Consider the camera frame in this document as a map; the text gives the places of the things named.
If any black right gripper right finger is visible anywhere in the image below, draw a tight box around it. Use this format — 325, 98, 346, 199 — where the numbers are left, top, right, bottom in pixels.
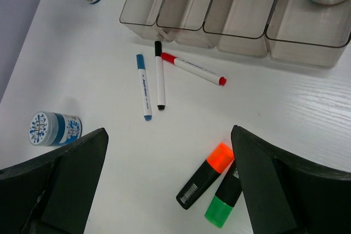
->
231, 125, 350, 233

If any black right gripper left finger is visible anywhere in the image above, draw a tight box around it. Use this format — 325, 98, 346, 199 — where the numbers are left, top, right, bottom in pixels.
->
1, 128, 109, 233

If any green highlighter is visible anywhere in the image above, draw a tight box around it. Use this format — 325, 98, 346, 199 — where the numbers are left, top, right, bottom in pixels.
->
205, 160, 242, 229

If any blue cleaning gel jar front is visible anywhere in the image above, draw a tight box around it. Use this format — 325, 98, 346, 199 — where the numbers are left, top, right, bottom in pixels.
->
28, 111, 82, 146

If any orange highlighter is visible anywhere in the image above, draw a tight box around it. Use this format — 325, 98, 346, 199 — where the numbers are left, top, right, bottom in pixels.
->
176, 142, 234, 210

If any blue capped white marker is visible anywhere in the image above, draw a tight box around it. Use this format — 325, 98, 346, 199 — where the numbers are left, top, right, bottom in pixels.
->
136, 54, 152, 121

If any black capped white marker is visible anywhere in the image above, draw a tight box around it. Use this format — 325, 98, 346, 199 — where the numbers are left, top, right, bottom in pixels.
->
154, 41, 166, 111

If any red capped white marker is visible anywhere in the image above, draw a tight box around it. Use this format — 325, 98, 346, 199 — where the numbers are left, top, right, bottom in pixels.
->
161, 53, 227, 87

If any clear four-compartment organizer tray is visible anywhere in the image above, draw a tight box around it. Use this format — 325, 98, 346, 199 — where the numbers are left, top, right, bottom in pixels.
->
120, 0, 350, 67

